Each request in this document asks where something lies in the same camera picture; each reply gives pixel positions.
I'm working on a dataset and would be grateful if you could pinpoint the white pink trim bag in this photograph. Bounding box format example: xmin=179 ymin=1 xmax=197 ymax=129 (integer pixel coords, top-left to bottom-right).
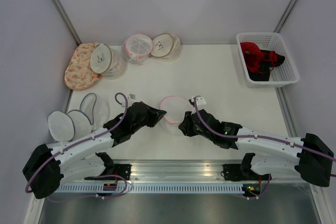
xmin=159 ymin=95 xmax=192 ymax=136

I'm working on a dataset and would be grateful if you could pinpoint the white mesh bag blue zipper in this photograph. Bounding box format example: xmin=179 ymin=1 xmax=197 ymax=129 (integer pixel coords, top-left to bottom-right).
xmin=47 ymin=93 xmax=110 ymax=142

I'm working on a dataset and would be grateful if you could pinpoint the red bra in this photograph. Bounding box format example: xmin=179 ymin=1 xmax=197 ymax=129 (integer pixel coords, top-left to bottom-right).
xmin=240 ymin=42 xmax=278 ymax=74

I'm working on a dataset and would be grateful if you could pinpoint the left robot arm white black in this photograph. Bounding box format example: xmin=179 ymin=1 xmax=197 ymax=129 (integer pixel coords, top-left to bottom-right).
xmin=23 ymin=102 xmax=167 ymax=199

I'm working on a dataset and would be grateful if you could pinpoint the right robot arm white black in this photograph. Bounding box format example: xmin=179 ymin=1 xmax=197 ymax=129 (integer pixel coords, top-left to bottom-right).
xmin=178 ymin=109 xmax=335 ymax=187

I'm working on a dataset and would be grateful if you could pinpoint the white bag bra logo left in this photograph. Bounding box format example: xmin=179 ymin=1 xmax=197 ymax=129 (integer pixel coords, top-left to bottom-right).
xmin=90 ymin=44 xmax=128 ymax=80

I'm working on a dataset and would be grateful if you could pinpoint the white bag pink zipper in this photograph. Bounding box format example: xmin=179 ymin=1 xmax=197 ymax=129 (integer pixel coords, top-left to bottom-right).
xmin=121 ymin=34 xmax=153 ymax=64

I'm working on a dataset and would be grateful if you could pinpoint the beige bag bra logo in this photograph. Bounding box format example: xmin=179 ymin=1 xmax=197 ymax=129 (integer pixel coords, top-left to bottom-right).
xmin=149 ymin=34 xmax=182 ymax=62

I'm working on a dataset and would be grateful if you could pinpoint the floral orange laundry bag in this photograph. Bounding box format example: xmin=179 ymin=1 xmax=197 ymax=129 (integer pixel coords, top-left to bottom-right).
xmin=64 ymin=43 xmax=102 ymax=91

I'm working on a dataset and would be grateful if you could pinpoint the black bra in basket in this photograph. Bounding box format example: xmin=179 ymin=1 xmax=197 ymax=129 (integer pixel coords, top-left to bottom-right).
xmin=247 ymin=50 xmax=286 ymax=82

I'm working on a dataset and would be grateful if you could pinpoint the white plastic basket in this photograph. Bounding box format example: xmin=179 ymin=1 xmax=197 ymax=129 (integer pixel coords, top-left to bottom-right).
xmin=236 ymin=32 xmax=299 ymax=88

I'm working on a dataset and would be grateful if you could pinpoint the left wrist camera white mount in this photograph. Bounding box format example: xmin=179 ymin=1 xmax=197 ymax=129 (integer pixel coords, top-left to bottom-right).
xmin=128 ymin=94 xmax=136 ymax=101

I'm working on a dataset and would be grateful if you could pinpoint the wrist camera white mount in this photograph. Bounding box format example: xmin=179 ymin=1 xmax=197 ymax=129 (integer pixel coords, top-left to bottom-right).
xmin=189 ymin=95 xmax=207 ymax=107
xmin=128 ymin=94 xmax=136 ymax=101

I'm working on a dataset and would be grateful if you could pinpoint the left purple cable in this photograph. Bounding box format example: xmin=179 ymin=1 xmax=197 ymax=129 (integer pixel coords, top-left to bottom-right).
xmin=25 ymin=92 xmax=129 ymax=204

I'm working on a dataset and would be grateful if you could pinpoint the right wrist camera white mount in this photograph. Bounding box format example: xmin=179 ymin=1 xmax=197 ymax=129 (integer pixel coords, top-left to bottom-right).
xmin=189 ymin=95 xmax=207 ymax=107

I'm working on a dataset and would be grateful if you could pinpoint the aluminium mounting rail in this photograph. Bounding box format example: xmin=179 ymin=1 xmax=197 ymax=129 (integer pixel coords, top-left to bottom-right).
xmin=114 ymin=159 xmax=241 ymax=183

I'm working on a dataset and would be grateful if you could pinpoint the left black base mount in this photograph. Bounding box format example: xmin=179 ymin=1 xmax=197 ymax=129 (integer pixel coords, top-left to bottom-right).
xmin=101 ymin=164 xmax=132 ymax=180

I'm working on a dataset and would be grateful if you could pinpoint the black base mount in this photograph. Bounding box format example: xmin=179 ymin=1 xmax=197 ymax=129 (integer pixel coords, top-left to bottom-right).
xmin=221 ymin=164 xmax=254 ymax=182
xmin=101 ymin=164 xmax=132 ymax=180

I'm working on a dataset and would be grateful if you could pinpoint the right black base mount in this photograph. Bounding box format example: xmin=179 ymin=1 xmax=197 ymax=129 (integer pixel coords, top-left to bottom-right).
xmin=221 ymin=164 xmax=254 ymax=182

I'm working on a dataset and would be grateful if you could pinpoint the white slotted cable duct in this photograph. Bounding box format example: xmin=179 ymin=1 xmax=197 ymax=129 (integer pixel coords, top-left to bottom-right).
xmin=56 ymin=182 xmax=244 ymax=194

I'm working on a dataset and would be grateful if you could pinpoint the left corner aluminium post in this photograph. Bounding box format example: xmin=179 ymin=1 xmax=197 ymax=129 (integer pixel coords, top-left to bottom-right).
xmin=51 ymin=0 xmax=82 ymax=46

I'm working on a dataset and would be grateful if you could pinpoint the corner aluminium post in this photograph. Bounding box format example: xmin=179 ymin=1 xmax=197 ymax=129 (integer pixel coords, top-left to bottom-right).
xmin=51 ymin=0 xmax=82 ymax=46
xmin=272 ymin=0 xmax=315 ymax=34

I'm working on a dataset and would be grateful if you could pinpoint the right corner aluminium post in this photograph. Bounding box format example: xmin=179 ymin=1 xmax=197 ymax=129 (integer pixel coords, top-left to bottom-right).
xmin=272 ymin=0 xmax=315 ymax=34

